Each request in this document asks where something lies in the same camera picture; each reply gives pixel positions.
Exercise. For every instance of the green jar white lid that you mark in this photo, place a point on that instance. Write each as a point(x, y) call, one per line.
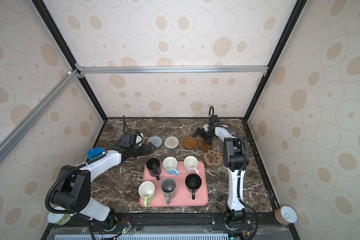
point(58, 219)

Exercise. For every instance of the brown can white lid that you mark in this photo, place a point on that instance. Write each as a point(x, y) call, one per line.
point(286, 215)

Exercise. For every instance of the aluminium back crossbar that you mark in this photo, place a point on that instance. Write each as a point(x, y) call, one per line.
point(173, 69)

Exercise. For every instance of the black right corner post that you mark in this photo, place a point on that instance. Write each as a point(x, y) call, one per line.
point(292, 21)

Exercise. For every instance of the black mug back left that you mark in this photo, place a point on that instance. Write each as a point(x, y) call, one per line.
point(154, 168)

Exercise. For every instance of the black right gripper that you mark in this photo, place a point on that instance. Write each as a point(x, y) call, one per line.
point(209, 142)

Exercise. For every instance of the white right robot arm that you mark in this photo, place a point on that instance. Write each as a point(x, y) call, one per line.
point(235, 159)

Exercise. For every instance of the black corner frame post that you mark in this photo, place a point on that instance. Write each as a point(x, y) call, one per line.
point(62, 44)

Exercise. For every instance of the light blue woven coaster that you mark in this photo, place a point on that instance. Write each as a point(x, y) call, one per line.
point(156, 141)

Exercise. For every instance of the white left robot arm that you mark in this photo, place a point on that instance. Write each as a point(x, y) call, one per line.
point(71, 193)

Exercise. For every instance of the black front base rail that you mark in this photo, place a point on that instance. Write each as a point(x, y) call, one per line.
point(190, 226)

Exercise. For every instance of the light blue mug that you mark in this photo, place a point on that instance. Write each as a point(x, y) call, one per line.
point(170, 164)

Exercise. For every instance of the pink white mug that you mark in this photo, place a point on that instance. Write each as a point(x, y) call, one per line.
point(191, 164)

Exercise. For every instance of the multicolour stitched white coaster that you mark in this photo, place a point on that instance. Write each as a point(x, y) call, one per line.
point(171, 142)

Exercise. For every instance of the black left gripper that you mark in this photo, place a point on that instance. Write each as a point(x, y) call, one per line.
point(145, 152)

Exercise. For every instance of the black mug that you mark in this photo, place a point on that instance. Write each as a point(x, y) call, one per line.
point(193, 183)
point(154, 168)

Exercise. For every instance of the aluminium left side bar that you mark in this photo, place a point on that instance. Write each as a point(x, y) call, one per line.
point(14, 137)

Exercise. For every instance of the green white mug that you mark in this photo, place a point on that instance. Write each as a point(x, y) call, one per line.
point(147, 192)

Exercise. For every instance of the brown paw shaped coaster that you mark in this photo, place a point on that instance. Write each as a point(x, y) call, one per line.
point(213, 158)

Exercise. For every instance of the black mug front right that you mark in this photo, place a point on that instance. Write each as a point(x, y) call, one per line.
point(193, 183)

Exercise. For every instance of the blue lidded white cup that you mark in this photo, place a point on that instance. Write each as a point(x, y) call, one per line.
point(95, 153)

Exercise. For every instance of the grey mug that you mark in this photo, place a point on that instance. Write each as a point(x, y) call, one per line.
point(168, 187)

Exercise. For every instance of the round brown wooden coaster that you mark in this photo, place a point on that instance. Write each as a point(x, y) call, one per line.
point(203, 146)

